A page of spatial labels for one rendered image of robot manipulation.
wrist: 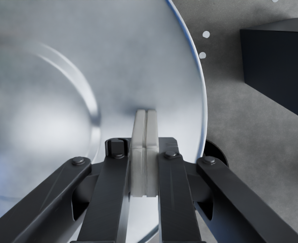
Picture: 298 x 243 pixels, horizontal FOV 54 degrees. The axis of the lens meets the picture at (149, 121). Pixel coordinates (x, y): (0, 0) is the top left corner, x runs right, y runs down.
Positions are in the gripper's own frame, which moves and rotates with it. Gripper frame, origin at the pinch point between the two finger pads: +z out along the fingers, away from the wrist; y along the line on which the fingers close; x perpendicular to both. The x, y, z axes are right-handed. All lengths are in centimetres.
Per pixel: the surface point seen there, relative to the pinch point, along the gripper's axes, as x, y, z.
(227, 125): -27, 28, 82
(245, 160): -41, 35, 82
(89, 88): 2.9, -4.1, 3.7
